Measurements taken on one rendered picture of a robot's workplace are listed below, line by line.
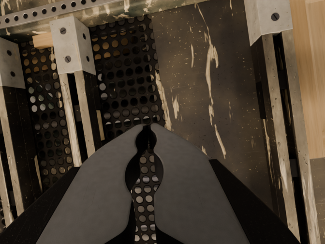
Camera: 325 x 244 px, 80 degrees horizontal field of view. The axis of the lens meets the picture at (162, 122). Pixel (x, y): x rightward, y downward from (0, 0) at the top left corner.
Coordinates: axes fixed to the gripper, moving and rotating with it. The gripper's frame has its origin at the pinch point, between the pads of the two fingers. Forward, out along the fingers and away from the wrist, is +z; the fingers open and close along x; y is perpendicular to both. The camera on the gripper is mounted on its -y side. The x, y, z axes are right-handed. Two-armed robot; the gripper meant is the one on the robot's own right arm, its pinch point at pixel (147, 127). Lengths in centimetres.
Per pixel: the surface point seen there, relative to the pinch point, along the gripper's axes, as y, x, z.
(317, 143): 21.1, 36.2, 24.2
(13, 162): 25, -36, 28
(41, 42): 0, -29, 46
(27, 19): -5, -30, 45
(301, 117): 13.7, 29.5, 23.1
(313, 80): 8.6, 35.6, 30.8
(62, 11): -6.6, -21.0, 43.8
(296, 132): 16.3, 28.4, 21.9
